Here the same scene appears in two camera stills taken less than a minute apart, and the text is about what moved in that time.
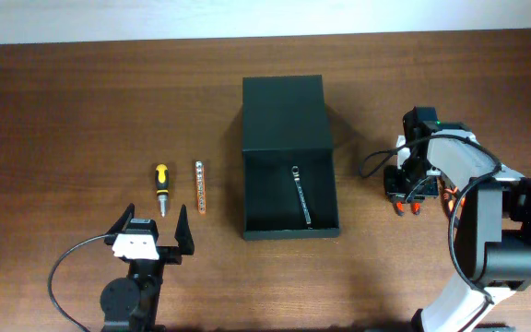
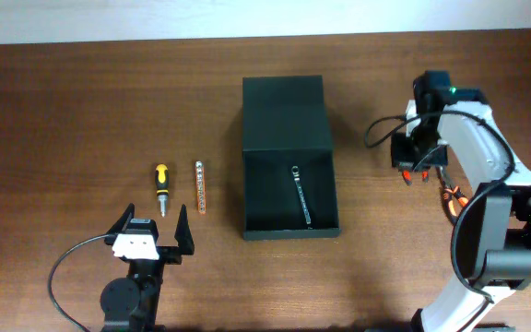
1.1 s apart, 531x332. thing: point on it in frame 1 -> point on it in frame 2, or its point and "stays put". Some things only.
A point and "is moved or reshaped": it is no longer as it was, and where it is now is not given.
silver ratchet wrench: [302, 198] stays put
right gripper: [395, 190] -> [400, 156]
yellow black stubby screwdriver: [161, 178] stays put
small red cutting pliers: [416, 207] is moved or reshaped
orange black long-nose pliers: [448, 195] stays put
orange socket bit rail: [200, 187] stays put
